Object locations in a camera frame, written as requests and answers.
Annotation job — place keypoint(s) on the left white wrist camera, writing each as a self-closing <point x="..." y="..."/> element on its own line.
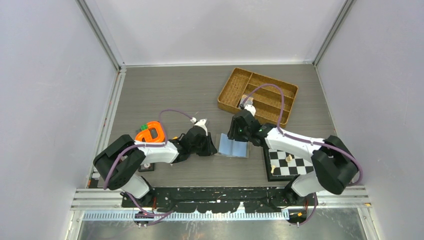
<point x="202" y="123"/>

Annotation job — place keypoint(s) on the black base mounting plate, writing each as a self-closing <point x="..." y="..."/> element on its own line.
<point x="264" y="199"/>

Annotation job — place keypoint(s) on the wooden chess pawn upper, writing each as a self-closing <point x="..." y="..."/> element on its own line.
<point x="289" y="158"/>

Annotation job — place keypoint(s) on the credit card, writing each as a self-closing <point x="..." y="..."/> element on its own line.
<point x="246" y="100"/>

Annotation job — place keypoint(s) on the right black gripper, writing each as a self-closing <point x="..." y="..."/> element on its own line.
<point x="232" y="134"/>

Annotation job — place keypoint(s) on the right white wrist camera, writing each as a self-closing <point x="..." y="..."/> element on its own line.
<point x="249" y="108"/>

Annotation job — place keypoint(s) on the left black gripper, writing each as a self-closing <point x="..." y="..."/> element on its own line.
<point x="210" y="149"/>

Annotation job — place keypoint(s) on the orange tape dispenser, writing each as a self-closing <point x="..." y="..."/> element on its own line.
<point x="154" y="133"/>

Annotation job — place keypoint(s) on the small black square box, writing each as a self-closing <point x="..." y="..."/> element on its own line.
<point x="146" y="167"/>

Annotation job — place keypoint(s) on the black white chessboard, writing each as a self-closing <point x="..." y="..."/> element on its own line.
<point x="284" y="171"/>

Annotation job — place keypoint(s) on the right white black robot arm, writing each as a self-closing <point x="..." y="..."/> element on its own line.
<point x="334" y="167"/>

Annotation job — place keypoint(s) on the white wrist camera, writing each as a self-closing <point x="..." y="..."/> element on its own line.
<point x="202" y="123"/>
<point x="249" y="108"/>

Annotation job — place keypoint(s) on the woven wicker divided tray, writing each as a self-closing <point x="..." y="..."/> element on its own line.
<point x="266" y="100"/>

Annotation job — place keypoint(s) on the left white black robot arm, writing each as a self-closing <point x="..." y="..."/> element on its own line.
<point x="118" y="163"/>

